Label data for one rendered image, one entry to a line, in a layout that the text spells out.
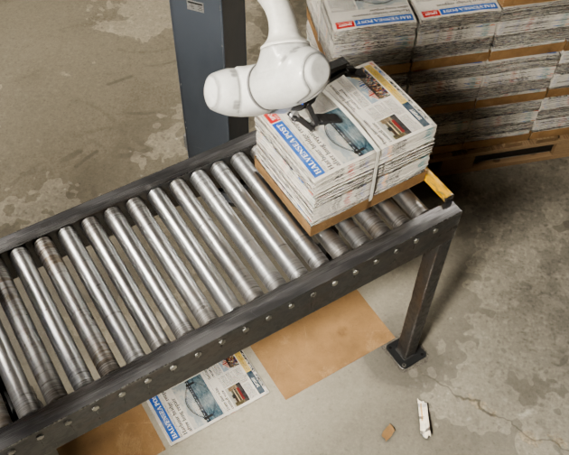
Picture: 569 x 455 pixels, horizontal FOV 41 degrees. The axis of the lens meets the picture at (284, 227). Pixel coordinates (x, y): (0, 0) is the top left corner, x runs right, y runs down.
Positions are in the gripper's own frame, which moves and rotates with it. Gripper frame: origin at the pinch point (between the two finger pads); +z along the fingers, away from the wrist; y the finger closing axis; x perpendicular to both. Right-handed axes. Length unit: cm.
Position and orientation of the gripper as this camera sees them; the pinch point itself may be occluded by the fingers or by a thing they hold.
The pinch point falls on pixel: (347, 96)
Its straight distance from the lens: 190.4
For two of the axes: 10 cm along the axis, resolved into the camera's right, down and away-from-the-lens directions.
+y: -4.0, 7.3, 5.6
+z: 7.5, -0.9, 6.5
